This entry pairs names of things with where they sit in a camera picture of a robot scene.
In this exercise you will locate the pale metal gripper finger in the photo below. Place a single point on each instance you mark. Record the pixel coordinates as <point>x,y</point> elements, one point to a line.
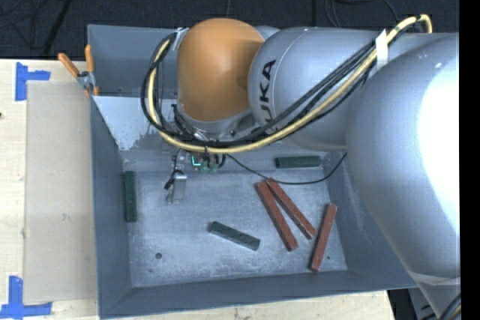
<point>180,186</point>
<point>170,195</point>

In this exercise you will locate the dark green flat block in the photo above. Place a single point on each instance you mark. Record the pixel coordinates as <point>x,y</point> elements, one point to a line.
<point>130,196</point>
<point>234,235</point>
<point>298,162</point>

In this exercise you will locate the grey metal bin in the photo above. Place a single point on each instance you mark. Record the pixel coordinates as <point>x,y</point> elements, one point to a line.
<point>210,266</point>

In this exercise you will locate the red-brown flat block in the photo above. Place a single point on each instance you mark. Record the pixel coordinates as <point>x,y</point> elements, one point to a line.
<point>276,216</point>
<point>292,209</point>
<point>323,236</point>

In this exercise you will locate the pale flat board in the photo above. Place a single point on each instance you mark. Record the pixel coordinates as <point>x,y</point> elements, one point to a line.
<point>56,180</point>

